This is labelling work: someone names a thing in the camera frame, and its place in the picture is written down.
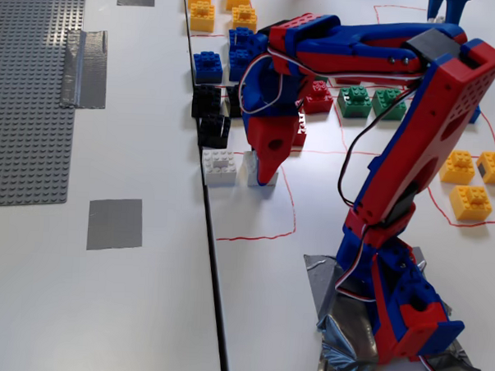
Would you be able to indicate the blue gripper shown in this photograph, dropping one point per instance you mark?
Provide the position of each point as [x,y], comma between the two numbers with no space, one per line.
[269,147]

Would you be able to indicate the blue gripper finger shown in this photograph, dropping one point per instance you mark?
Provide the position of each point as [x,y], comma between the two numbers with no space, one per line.
[436,6]
[454,9]

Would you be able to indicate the white lego block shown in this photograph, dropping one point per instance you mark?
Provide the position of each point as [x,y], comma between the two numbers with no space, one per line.
[219,168]
[249,169]

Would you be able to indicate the red blue robot arm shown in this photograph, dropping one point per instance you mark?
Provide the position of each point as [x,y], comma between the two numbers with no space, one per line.
[439,120]

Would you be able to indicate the red lego block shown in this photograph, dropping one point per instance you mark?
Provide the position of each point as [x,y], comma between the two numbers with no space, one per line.
[299,138]
[346,81]
[319,100]

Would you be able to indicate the black lego block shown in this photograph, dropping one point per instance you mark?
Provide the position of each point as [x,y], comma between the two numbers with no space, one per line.
[210,132]
[205,101]
[232,104]

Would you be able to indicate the blue lego block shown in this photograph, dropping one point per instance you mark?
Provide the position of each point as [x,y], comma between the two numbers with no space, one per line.
[241,37]
[477,115]
[238,66]
[207,68]

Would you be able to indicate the green lego block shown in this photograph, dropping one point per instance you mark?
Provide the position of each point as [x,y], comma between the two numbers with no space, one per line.
[323,78]
[386,105]
[354,104]

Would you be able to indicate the grey lego baseplate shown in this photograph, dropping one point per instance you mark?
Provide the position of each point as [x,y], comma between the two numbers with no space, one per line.
[30,81]

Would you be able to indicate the crumpled silver duct tape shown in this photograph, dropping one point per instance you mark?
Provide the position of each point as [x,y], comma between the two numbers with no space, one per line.
[340,329]

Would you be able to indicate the silver duct tape strip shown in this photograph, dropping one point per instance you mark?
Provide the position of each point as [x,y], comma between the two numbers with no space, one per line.
[84,71]

